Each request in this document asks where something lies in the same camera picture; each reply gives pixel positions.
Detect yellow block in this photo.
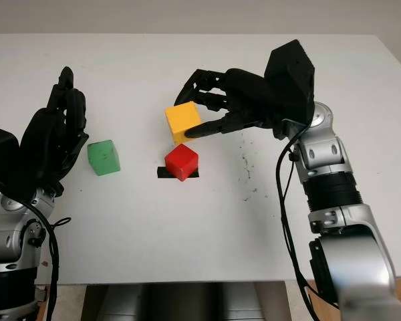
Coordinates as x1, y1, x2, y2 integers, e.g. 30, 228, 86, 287
164, 102, 202, 144

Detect grey robot torso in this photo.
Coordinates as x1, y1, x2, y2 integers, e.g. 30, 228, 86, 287
82, 282, 287, 321

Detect black tape strip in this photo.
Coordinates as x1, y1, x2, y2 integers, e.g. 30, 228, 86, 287
156, 166, 201, 180

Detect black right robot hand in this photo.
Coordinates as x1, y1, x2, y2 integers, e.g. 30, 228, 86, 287
173, 68, 288, 140

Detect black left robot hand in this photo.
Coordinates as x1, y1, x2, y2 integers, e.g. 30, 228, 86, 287
19, 66, 90, 198

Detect green block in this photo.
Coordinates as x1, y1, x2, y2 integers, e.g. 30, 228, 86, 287
87, 139, 121, 177

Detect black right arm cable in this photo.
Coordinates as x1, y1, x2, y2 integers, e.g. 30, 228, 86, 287
275, 125, 325, 321

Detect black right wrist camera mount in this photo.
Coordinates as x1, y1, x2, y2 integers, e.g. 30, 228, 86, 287
263, 39, 317, 130

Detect white table leg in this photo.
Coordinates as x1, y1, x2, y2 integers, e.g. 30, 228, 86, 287
35, 284, 85, 321

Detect red block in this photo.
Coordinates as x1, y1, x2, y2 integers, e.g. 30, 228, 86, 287
164, 144, 200, 182

